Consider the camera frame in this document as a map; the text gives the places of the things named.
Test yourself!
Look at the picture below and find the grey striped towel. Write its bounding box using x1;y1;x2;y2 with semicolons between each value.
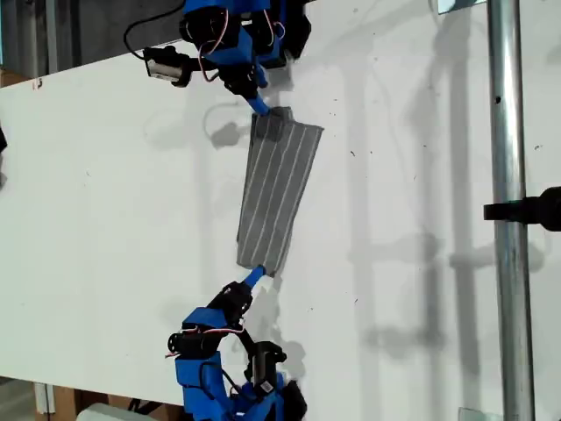
235;105;326;279

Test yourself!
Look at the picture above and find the white box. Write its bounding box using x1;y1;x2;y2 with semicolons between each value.
76;403;148;421

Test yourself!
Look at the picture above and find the white table leg bar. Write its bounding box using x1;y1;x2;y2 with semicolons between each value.
33;382;56;416

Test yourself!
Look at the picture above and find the black clamp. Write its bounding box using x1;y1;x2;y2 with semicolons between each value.
483;186;561;232

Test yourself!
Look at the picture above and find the short black camera stalk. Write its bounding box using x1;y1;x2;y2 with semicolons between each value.
238;325;260;353
188;55;225;75

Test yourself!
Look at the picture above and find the black grey camera box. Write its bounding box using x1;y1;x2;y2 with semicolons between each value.
142;45;195;89

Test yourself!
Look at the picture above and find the black camera cable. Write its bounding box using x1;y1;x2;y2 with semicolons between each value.
123;0;186;61
217;367;243;396

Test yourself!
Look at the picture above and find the steel post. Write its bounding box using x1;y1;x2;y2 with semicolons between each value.
486;0;536;421

